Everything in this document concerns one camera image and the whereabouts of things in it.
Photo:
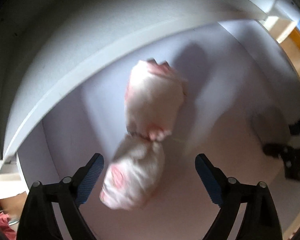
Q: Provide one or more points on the white drawer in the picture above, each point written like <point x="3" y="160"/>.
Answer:
<point x="234" y="70"/>

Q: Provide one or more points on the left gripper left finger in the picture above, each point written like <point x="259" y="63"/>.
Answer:
<point x="38" y="219"/>

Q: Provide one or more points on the red cloth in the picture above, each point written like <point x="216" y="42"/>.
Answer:
<point x="5" y="228"/>

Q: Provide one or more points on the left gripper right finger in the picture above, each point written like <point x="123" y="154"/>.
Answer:
<point x="260" y="220"/>

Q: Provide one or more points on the pink floral white cloth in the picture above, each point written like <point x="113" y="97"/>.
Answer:
<point x="133" y="174"/>

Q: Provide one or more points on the white cabinet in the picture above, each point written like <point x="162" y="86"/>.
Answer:
<point x="64" y="66"/>

